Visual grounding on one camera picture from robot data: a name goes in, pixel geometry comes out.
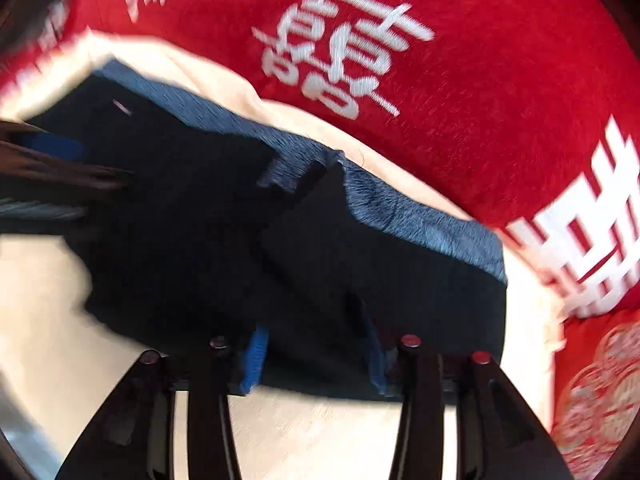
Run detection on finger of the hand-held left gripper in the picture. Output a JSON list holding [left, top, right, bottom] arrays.
[[0, 141, 133, 193], [0, 120, 90, 167]]

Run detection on red floral pillow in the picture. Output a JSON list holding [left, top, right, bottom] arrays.
[[550, 307, 640, 480]]

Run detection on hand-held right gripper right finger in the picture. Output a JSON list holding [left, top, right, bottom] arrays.
[[361, 312, 571, 480]]

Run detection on black pants with floral stripe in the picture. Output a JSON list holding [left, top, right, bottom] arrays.
[[22, 57, 510, 403]]

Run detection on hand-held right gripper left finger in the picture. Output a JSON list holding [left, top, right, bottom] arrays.
[[55, 329, 272, 480]]

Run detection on red printed blanket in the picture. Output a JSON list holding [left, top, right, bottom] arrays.
[[0, 0, 640, 321]]

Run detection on white bed sheet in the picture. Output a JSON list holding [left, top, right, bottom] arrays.
[[0, 30, 566, 480]]

